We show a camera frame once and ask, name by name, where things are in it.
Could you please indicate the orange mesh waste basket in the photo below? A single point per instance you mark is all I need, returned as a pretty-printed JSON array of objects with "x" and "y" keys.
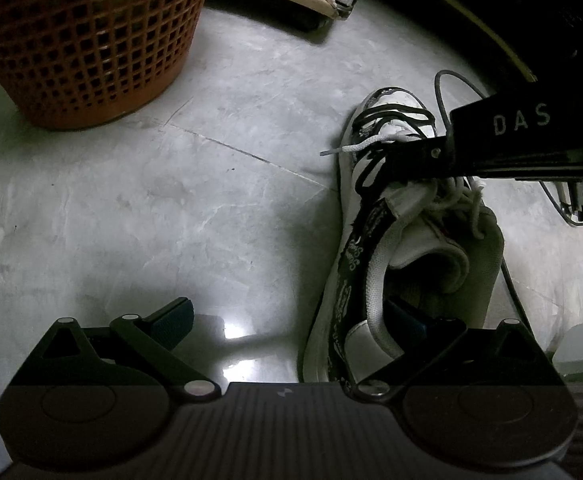
[{"x": 96, "y": 60}]

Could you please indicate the black and white sneaker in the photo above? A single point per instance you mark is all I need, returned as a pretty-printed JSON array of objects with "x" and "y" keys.
[{"x": 421, "y": 240}]

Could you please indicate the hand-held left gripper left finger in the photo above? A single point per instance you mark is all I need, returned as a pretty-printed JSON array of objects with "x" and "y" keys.
[{"x": 174, "y": 322}]

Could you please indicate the wooden desk base board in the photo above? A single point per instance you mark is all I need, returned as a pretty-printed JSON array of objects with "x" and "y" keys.
[{"x": 524, "y": 69}]

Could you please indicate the black shoelace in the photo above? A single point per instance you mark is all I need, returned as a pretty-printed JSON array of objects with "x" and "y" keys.
[{"x": 396, "y": 107}]

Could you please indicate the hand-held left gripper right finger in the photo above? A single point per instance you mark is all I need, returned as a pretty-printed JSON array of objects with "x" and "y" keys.
[{"x": 404, "y": 325}]

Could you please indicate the white shoelace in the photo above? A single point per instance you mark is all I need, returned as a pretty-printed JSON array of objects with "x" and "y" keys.
[{"x": 351, "y": 148}]

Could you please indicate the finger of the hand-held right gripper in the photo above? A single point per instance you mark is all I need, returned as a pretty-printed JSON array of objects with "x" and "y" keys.
[{"x": 421, "y": 160}]

